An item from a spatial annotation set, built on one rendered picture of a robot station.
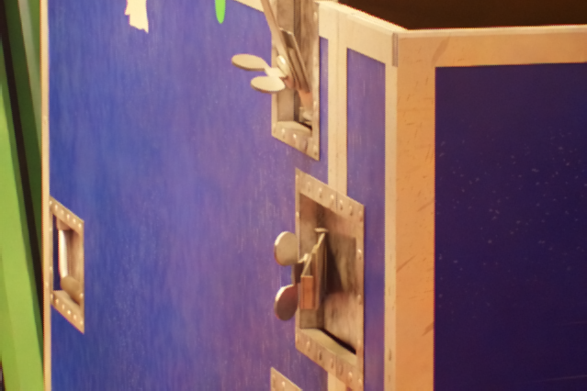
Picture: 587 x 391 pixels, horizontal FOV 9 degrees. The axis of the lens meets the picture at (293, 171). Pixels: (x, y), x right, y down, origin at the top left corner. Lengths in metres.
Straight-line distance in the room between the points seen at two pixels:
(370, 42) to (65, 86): 1.01
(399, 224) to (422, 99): 0.08
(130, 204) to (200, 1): 0.32
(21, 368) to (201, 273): 1.84
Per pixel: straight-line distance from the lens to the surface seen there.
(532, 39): 2.44
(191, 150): 2.97
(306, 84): 2.64
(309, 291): 2.54
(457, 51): 2.42
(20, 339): 4.79
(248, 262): 2.81
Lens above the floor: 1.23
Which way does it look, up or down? 9 degrees down
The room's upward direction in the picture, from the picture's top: straight up
